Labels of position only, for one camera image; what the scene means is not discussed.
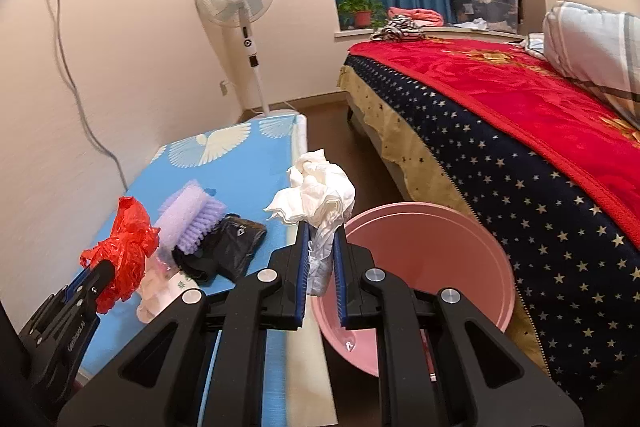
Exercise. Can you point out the striped pillow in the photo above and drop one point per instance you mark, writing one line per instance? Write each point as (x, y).
(595, 42)

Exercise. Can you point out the pink plastic basin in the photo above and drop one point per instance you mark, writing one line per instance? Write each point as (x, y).
(425, 247)

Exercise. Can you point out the black plastic bag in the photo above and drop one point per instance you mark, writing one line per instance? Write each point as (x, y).
(235, 238)

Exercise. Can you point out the small white wall plug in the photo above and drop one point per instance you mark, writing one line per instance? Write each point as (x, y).
(225, 87)

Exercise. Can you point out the red plastic bag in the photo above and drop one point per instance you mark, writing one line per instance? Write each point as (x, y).
(125, 247)

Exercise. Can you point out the white wrapper with green label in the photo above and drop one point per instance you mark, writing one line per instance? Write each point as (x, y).
(160, 293)

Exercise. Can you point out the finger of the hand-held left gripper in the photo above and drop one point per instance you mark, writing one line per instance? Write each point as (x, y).
(97, 279)
(75, 281)

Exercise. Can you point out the black white striped cloth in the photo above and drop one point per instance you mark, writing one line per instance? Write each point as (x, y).
(397, 29)

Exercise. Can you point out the blue patterned tablecloth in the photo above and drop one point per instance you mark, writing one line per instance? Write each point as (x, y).
(235, 167)

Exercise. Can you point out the green potted plant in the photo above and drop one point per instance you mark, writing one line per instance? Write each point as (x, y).
(361, 7)

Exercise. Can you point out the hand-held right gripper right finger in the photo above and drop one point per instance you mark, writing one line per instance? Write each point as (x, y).
(340, 272)

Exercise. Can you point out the bed with red blanket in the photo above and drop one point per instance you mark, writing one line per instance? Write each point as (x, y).
(500, 187)

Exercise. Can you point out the red patterned blanket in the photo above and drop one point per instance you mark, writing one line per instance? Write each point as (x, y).
(500, 87)

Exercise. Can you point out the white tissue paper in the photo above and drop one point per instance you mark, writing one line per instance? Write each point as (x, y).
(320, 187)

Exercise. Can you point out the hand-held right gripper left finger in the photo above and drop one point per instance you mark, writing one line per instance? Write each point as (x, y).
(301, 268)

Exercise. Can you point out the clear plastic storage box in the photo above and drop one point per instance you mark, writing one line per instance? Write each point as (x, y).
(482, 7)

